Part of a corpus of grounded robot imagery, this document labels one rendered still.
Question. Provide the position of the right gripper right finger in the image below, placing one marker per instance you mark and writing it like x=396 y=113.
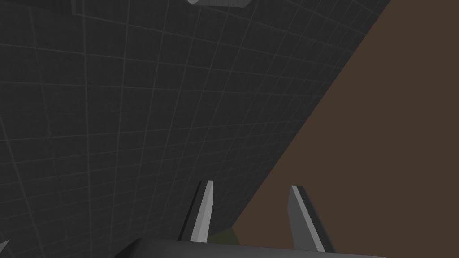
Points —
x=305 y=225

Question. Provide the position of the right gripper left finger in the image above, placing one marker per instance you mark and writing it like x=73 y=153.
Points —
x=201 y=218

